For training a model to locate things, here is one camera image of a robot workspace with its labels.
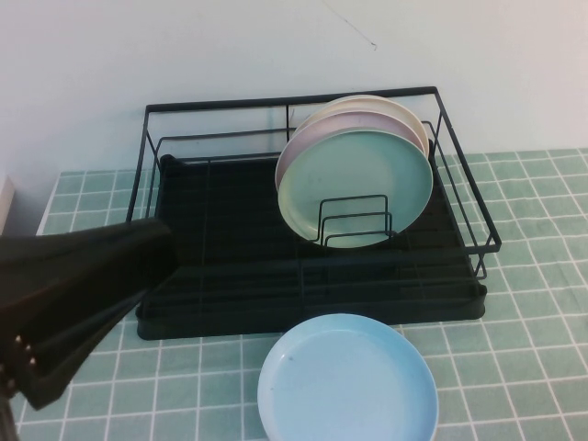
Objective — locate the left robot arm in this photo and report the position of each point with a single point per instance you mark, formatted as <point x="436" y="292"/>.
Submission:
<point x="82" y="285"/>

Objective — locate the cream round plate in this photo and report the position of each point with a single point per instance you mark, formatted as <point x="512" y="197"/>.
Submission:
<point x="381" y="103"/>

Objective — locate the light blue round plate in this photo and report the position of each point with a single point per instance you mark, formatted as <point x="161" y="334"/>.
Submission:
<point x="349" y="381"/>

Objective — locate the pink round plate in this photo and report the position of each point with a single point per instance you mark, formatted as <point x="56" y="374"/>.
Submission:
<point x="349" y="120"/>

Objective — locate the black plastic drip tray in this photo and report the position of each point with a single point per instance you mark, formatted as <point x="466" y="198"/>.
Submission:
<point x="229" y="220"/>

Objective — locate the green round plate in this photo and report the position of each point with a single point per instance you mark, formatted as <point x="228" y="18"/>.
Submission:
<point x="358" y="170"/>

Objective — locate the green checked tablecloth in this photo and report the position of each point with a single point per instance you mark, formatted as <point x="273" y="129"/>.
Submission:
<point x="528" y="321"/>

